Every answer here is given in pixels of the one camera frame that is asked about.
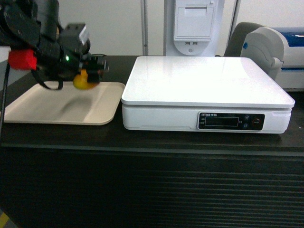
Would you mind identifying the white checkout scale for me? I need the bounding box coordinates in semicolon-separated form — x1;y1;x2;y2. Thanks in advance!
122;57;295;134

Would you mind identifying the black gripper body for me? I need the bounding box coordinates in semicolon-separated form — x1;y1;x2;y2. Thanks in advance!
35;41;109;83

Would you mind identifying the beige plastic tray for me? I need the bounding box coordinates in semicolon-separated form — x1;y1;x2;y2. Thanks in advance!
4;82;125;125

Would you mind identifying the black cable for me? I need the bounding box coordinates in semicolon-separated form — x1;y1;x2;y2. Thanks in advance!
0;62;11;143

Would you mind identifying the black slatted checkout counter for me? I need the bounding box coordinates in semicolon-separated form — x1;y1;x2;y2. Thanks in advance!
0;55;304;228

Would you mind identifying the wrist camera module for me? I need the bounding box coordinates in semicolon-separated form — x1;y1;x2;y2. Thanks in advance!
58;23;91;55

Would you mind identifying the white receipt printer kiosk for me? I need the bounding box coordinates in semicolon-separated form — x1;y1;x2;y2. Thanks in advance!
163;0;224;57

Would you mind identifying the white blue label printer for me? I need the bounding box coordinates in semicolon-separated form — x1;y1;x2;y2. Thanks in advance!
241;27;304;91

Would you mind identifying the yellow red mango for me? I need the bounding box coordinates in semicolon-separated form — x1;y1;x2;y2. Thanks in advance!
73;69;99;90

